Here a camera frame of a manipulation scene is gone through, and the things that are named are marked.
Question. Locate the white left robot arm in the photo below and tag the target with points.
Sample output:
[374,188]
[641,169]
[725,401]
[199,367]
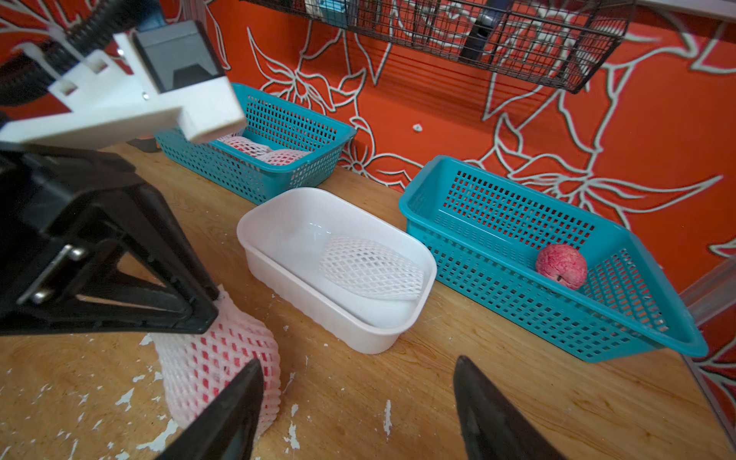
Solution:
[23,81]

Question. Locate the black wire wall basket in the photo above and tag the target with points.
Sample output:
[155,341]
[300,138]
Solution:
[558,44]

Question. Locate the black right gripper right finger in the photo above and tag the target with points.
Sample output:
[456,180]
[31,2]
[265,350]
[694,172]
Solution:
[491,426]

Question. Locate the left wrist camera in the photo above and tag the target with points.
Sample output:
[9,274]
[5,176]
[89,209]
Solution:
[174,80]

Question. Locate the white plastic tray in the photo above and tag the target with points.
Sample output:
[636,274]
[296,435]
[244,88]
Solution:
[284,238]

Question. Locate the small dark blue object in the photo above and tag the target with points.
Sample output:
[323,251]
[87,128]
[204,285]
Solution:
[484,27]

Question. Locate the teal left plastic basket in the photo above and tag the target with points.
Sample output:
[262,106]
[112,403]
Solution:
[282,147]

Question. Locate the white foam net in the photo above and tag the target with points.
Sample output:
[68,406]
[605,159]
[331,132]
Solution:
[197,368]
[370,270]

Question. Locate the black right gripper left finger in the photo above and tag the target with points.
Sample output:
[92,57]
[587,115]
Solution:
[226,429]

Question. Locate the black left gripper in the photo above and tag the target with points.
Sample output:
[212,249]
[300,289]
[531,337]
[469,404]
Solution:
[86,248]

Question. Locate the light blue box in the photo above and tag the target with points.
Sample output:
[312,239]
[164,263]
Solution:
[339,13]

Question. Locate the teal right plastic basket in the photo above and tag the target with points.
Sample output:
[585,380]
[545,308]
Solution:
[485,233]

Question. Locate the teal plastic basket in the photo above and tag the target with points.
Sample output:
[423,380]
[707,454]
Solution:
[485,233]
[282,147]

